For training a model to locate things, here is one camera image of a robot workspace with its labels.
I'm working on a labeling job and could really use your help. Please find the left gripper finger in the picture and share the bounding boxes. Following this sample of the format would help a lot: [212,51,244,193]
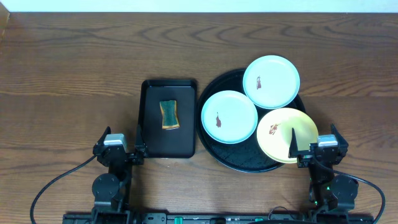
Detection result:
[95,126,111,147]
[134,124,147,155]

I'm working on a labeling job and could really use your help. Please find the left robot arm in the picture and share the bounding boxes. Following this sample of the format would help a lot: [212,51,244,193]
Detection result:
[87,126,147,224]

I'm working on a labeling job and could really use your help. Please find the yellow plate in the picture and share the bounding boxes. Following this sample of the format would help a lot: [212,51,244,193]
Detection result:
[256,108,318,164]

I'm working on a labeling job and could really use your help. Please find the light blue plate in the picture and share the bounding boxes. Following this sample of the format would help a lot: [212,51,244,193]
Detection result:
[243,55,300,110]
[200,90,258,144]

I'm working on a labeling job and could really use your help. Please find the green and yellow sponge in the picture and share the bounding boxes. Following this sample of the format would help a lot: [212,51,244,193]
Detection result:
[159,100,180,129]

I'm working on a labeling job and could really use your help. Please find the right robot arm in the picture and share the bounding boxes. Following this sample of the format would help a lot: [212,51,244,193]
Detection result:
[289,124,358,223]

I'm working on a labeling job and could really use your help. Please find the black rectangular tray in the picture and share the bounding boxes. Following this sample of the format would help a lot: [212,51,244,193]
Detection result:
[137,80,197,158]

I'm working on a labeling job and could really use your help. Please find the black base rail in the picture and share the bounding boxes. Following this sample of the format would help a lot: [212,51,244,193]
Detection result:
[62,212,375,224]

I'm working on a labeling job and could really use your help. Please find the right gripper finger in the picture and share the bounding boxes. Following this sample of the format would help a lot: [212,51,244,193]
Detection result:
[288,128,298,158]
[330,124,348,147]

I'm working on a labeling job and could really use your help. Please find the black round tray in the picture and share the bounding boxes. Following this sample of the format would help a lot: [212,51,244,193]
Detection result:
[196,68,307,173]

